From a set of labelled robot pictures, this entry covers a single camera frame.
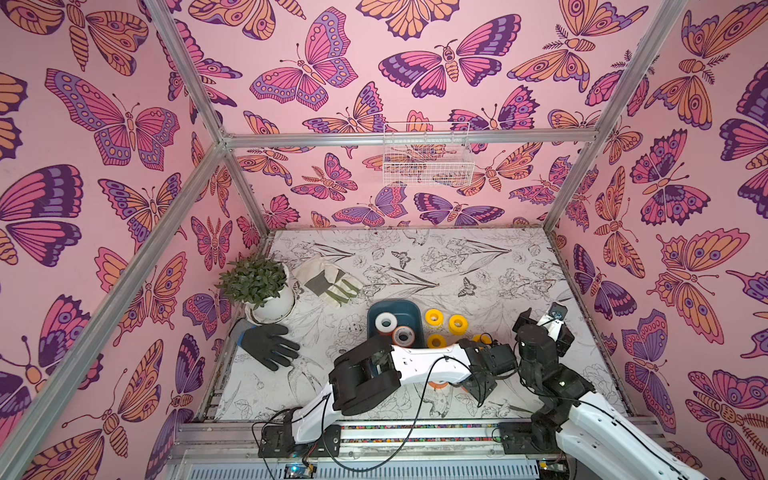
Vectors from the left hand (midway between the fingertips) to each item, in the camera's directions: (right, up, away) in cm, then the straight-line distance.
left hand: (479, 384), depth 82 cm
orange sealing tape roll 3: (-11, +10, +8) cm, 16 cm away
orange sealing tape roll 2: (-20, +11, +9) cm, 25 cm away
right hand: (+15, +19, -3) cm, 24 cm away
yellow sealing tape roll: (-10, +14, +12) cm, 21 cm away
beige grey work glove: (-45, +26, +21) cm, 56 cm away
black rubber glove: (-62, +9, +6) cm, 63 cm away
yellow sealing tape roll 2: (-4, +12, +10) cm, 16 cm away
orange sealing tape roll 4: (-12, 0, 0) cm, 12 cm away
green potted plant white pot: (-59, +27, 0) cm, 65 cm away
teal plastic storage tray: (-19, +18, +12) cm, 28 cm away
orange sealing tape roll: (-26, +14, +12) cm, 32 cm away
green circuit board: (-46, -16, -11) cm, 50 cm away
